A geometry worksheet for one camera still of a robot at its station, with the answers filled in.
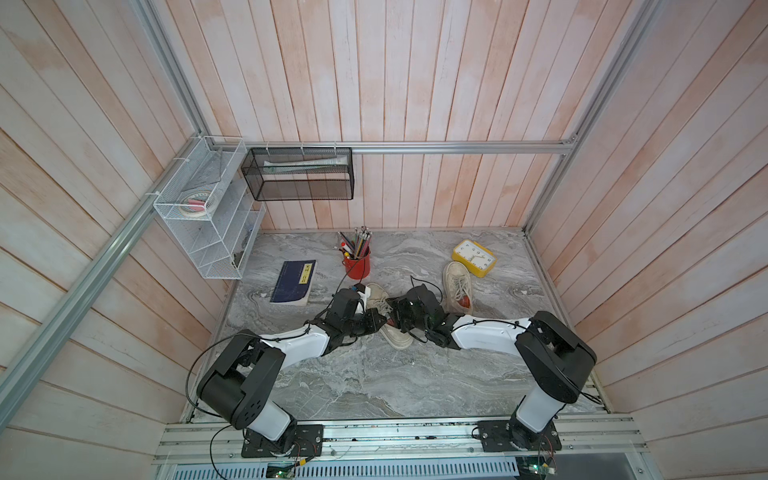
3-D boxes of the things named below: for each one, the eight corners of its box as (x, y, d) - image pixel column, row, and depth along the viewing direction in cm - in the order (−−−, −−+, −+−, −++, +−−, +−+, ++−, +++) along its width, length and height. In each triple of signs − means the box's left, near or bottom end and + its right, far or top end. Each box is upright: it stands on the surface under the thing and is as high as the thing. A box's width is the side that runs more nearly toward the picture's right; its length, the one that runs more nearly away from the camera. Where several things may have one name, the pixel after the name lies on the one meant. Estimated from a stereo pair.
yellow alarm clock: (447, 257, 115) (449, 251, 112) (463, 241, 120) (465, 235, 117) (483, 279, 108) (486, 274, 105) (498, 262, 113) (501, 256, 110)
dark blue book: (272, 305, 101) (269, 301, 99) (282, 264, 112) (280, 260, 110) (309, 305, 101) (308, 301, 99) (316, 264, 112) (315, 260, 110)
